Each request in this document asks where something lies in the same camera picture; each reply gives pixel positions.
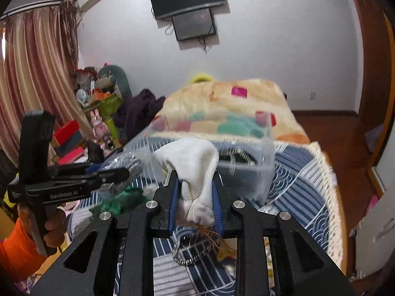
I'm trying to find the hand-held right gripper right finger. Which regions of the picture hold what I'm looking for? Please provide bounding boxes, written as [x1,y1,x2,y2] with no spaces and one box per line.
[212,176,356,296]

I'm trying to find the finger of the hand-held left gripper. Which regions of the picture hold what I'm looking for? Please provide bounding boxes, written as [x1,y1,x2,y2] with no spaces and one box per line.
[46,162,104,180]
[77,168,131,192]

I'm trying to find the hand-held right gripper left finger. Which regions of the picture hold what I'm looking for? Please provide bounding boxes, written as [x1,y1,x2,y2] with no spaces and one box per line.
[31,170,180,296]

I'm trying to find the grey sock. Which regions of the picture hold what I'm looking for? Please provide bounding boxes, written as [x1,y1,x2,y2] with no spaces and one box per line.
[99,154,144,193]

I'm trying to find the white sock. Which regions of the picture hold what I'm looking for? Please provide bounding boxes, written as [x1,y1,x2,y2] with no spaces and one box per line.
[154,138,220,226]

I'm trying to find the clear plastic storage box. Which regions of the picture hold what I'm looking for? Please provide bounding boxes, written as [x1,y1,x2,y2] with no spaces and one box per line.
[123,110,277,204]

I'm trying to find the person's left forearm orange sleeve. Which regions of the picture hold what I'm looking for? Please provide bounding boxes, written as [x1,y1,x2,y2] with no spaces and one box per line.
[0,218,44,284]

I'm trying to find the person's left hand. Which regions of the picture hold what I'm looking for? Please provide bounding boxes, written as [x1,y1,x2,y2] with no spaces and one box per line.
[17,204,67,255]

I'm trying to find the green cloth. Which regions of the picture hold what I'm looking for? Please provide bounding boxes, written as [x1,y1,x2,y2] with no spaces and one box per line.
[89,187,150,218]

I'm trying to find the red box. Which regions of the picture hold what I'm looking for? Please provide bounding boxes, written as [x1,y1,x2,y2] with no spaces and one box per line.
[52,119,86,165]

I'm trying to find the pink bunny toy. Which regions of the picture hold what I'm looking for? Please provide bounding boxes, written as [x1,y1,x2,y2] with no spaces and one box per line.
[90,109,114,149]

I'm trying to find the purple clothes pile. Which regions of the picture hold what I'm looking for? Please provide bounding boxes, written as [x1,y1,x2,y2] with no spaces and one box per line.
[112,88,167,143]

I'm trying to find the striped beige curtain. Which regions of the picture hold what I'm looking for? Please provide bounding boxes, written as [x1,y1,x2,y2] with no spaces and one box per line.
[0,0,91,164]

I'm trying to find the blue patterned bed sheet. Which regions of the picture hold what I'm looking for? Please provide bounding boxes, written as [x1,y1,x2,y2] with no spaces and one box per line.
[65,136,345,296]

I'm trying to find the grey plush toy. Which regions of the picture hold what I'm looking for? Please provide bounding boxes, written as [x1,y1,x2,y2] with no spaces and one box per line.
[97,64,134,100]

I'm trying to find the plush patchwork blanket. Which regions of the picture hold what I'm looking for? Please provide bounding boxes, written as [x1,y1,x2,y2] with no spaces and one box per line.
[151,78,311,146]

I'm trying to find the yellow plush toy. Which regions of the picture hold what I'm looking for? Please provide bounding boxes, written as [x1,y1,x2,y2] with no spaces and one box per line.
[188,72,216,84]

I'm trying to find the white board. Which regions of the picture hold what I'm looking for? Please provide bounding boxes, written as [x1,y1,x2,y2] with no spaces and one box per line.
[354,187,395,280]

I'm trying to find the small black framed screen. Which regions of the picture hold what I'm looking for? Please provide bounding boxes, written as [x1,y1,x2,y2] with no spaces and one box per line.
[171,7,217,41]

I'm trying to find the black and white braided cord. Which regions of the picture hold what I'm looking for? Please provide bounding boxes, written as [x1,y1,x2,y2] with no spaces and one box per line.
[172,226,223,266]

